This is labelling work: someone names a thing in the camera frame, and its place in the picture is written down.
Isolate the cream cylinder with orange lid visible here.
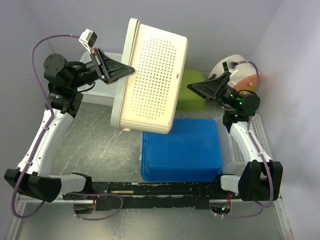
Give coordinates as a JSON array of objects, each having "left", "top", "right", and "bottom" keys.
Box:
[{"left": 208, "top": 54, "right": 262, "bottom": 92}]

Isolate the green plastic tray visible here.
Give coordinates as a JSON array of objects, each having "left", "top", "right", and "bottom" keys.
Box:
[{"left": 176, "top": 68, "right": 206, "bottom": 111}]

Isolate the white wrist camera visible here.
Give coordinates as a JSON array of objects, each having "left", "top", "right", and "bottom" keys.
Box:
[
  {"left": 222, "top": 60, "right": 239, "bottom": 74},
  {"left": 78, "top": 28, "right": 98, "bottom": 52}
]

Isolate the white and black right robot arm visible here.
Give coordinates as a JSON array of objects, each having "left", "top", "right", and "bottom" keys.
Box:
[{"left": 187, "top": 71, "right": 283, "bottom": 202}]

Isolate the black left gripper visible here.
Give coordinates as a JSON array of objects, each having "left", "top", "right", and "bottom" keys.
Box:
[{"left": 68, "top": 47, "right": 136, "bottom": 90}]

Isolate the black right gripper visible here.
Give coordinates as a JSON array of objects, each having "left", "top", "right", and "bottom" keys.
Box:
[{"left": 186, "top": 70, "right": 240, "bottom": 109}]

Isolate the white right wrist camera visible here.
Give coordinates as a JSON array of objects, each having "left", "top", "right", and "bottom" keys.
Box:
[{"left": 222, "top": 60, "right": 239, "bottom": 74}]

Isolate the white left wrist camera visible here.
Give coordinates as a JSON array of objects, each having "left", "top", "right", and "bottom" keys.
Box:
[{"left": 78, "top": 28, "right": 98, "bottom": 52}]

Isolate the yellow pencil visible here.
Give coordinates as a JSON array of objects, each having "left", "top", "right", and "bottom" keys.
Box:
[{"left": 110, "top": 190, "right": 135, "bottom": 195}]

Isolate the large white plastic tub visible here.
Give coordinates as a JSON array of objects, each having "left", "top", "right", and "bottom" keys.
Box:
[{"left": 78, "top": 52, "right": 122, "bottom": 107}]

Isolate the cream perforated laundry basket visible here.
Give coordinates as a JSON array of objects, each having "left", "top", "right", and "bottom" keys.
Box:
[{"left": 110, "top": 18, "right": 188, "bottom": 134}]

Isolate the white perforated plastic basket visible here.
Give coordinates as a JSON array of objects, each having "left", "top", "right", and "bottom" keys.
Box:
[{"left": 216, "top": 114, "right": 272, "bottom": 177}]

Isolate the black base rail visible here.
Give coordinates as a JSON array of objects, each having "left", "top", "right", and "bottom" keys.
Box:
[{"left": 62, "top": 182, "right": 239, "bottom": 211}]

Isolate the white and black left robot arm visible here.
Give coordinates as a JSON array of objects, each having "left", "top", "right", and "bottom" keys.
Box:
[{"left": 4, "top": 48, "right": 135, "bottom": 203}]

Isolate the blue plastic tub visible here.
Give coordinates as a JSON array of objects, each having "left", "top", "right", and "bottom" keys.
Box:
[{"left": 140, "top": 118, "right": 223, "bottom": 183}]

